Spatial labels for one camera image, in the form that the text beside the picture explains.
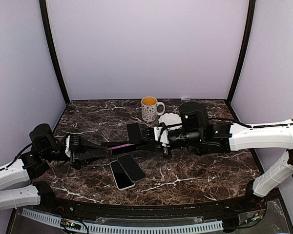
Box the white spotted mug orange inside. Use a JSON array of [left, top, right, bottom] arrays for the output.
[[141, 97, 166, 122]]

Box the white scalloped ceramic dish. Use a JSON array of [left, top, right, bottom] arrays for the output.
[[158, 113, 182, 126]]

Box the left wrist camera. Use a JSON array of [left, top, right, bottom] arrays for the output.
[[65, 135, 72, 158]]

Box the black phone white case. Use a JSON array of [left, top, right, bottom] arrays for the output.
[[110, 160, 135, 191]]

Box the black phone grey case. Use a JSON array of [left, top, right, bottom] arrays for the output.
[[117, 154, 147, 182]]

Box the black phone dark case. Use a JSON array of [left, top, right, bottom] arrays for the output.
[[101, 141, 146, 155]]

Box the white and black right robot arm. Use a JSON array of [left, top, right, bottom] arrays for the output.
[[134, 102, 293, 212]]

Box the black right frame post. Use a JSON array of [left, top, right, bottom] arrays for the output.
[[226, 0, 256, 105]]

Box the black frame post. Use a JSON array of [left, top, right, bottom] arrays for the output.
[[39, 0, 70, 105], [226, 0, 256, 105]]

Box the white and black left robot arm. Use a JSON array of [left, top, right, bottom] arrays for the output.
[[0, 123, 106, 213]]

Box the black left frame post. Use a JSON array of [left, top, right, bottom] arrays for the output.
[[39, 0, 70, 105]]

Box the white slotted cable duct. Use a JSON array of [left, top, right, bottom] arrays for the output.
[[21, 208, 224, 234]]

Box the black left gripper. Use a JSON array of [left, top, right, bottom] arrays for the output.
[[42, 138, 105, 170]]

